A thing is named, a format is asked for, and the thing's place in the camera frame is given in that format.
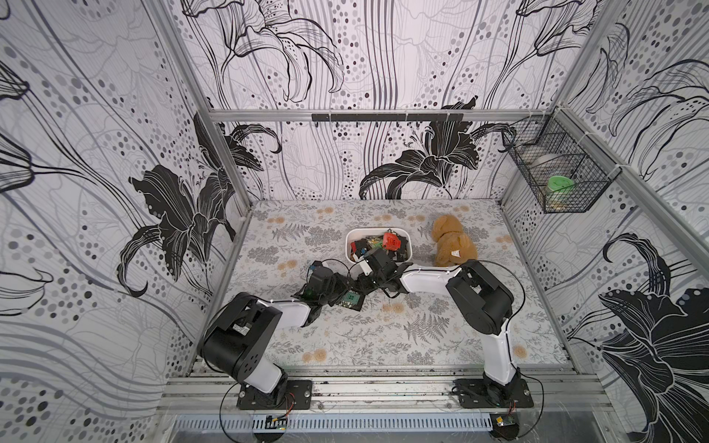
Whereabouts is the grape green tea bag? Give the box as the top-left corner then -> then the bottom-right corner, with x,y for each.
338,291 -> 366,312

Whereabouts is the green lid cup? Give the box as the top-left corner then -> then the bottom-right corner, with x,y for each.
545,175 -> 575,212

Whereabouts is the red black tea bag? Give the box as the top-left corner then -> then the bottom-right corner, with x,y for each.
381,231 -> 402,251

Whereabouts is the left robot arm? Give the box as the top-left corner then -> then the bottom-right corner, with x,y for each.
199,261 -> 355,402

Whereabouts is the black bar on rail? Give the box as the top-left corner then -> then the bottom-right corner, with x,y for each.
311,113 -> 463,123

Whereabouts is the white cable duct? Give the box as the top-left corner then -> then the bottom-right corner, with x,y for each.
175,413 -> 492,435

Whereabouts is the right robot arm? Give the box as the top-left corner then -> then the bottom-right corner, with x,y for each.
356,249 -> 520,391

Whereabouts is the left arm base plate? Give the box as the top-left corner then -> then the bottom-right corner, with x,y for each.
237,380 -> 313,412

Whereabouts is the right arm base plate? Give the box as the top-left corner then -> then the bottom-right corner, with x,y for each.
452,378 -> 535,410

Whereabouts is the white storage box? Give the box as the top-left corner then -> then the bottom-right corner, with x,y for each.
345,227 -> 413,263

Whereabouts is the brown teddy bear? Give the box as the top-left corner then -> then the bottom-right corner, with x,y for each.
432,214 -> 478,267

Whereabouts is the black wire basket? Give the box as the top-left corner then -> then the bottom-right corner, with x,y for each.
503,116 -> 620,213

